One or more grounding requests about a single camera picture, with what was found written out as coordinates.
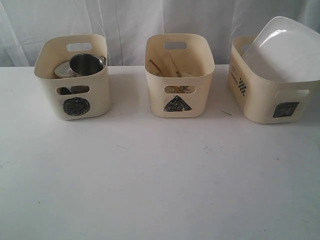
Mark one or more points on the cream bin with circle mark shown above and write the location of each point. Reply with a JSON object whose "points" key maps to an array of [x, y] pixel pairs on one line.
{"points": [[93, 103]]}

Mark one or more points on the cream bin with triangle mark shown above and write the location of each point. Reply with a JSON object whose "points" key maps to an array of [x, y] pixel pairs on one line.
{"points": [[192, 54]]}

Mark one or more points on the white square plate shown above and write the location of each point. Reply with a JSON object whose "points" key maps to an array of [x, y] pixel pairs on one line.
{"points": [[285, 59]]}

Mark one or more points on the cream bin with square mark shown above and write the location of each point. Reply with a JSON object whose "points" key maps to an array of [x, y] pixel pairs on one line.
{"points": [[261, 100]]}

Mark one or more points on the steel mug front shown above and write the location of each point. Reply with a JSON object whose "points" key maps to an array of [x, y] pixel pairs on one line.
{"points": [[85, 64]]}

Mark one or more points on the white curtain backdrop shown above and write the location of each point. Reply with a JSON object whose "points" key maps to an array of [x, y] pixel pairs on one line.
{"points": [[25, 25]]}

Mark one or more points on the white plastic bowl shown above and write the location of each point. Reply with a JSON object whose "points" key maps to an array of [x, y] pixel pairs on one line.
{"points": [[63, 70]]}

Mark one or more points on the stainless steel bowl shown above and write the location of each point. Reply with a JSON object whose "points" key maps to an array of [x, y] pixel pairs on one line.
{"points": [[65, 91]]}

